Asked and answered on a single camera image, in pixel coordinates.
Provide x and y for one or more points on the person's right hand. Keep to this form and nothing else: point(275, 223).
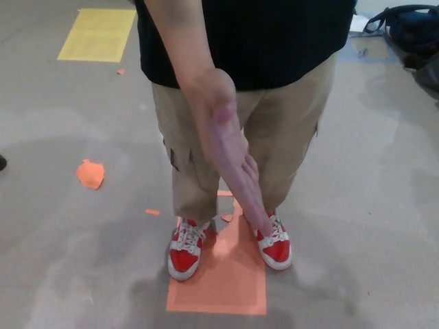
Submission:
point(229, 154)

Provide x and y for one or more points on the person's right forearm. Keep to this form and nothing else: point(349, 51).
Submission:
point(189, 74)

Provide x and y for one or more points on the person's left red white sneaker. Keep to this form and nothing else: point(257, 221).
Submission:
point(278, 252)

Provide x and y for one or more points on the person's red white sneaker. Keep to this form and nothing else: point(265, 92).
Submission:
point(278, 252)
point(183, 253)

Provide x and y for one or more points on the person's right red white sneaker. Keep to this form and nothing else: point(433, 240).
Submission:
point(183, 253)

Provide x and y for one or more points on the khaki cargo trousers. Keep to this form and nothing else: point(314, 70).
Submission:
point(284, 130)

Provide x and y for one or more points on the torn orange paper scrap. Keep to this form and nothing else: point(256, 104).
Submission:
point(227, 217)

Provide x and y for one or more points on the small orange paper scrap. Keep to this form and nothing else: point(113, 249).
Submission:
point(121, 71)
point(153, 212)

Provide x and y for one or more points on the black t-shirt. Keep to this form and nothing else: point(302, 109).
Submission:
point(274, 41)

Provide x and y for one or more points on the orange rectangular floor sheet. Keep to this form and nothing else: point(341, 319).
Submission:
point(226, 288)

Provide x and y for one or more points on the crumpled orange paper piece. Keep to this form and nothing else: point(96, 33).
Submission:
point(90, 174)

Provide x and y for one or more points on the yellow rectangular floor sheet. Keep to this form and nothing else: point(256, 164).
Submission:
point(97, 34)

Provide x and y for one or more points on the white paper sheet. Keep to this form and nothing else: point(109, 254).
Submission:
point(358, 24)

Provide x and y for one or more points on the grey bag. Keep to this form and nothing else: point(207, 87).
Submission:
point(428, 79)

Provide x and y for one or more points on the dark blue backpack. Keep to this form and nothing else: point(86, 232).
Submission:
point(411, 31)

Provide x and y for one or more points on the black shoe tip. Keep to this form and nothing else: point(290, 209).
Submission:
point(2, 162)

